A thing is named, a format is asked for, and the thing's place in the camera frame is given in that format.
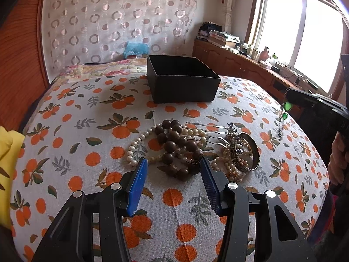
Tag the person's right hand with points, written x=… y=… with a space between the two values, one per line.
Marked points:
x=339 y=163

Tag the beige patterned window curtain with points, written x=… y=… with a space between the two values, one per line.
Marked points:
x=235 y=2

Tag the small brown cardboard box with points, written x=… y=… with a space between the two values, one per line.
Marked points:
x=137 y=56

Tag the row of small bottles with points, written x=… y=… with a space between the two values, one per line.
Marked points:
x=252 y=51

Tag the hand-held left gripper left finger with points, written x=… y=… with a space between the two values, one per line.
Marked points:
x=137 y=185

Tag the stack of books and papers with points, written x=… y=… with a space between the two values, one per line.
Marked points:
x=223 y=39

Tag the green cap bottle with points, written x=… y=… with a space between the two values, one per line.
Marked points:
x=274 y=57

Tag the green bead drop earring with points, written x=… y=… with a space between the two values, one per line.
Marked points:
x=286 y=106

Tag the yellow plush toy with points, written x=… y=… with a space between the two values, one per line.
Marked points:
x=6 y=152

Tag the blue plastic bag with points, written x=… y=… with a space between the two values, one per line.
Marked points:
x=135 y=48

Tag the floral quilt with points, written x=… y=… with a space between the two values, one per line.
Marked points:
x=109 y=69

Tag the orange fruit print cloth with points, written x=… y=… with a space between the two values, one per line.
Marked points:
x=90 y=120

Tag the pink bottle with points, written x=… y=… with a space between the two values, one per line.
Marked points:
x=265 y=54

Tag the wood framed window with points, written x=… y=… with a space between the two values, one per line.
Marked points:
x=289 y=30

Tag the circle pattern sheer wall curtain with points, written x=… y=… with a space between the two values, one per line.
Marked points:
x=117 y=19

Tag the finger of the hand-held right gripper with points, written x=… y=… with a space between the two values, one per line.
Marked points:
x=301 y=97

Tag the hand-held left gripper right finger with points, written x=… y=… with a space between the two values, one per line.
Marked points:
x=211 y=185

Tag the pile of dark clothes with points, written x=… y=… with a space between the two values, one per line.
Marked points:
x=210 y=28

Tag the patterned metal bangle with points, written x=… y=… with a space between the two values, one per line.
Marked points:
x=255 y=152

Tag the brown wooden wardrobe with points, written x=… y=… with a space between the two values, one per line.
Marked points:
x=20 y=54

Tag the silver hair comb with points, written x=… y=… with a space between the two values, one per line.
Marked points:
x=218 y=136

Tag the tissue box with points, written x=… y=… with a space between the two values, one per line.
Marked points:
x=264 y=64

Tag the black cardboard box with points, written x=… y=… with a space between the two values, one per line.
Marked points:
x=188 y=84

